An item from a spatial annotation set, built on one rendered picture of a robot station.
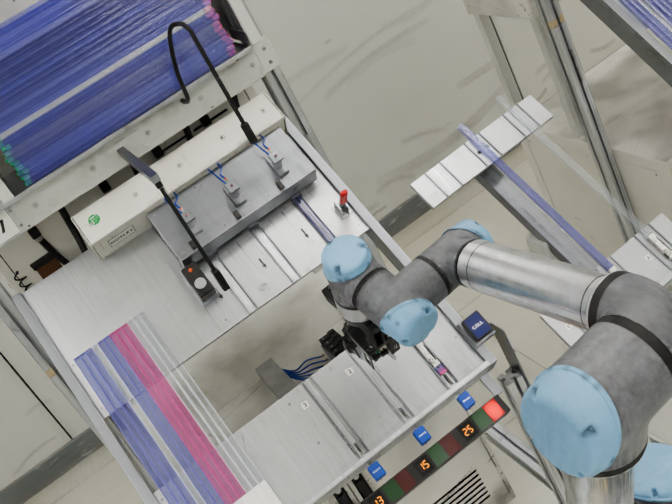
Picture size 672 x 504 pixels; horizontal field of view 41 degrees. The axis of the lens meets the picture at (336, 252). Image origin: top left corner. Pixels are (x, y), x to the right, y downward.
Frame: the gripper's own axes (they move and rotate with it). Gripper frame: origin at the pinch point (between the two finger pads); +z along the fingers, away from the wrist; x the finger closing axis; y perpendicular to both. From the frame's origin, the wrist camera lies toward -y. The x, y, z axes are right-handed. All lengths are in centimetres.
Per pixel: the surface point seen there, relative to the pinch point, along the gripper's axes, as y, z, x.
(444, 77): -154, 129, 129
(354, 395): -2.8, 14.2, -5.4
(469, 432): 15.4, 20.1, 7.8
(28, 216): -63, -16, -36
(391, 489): 14.7, 19.9, -10.8
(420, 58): -160, 118, 123
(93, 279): -54, 1, -33
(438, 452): 14.8, 19.9, 0.6
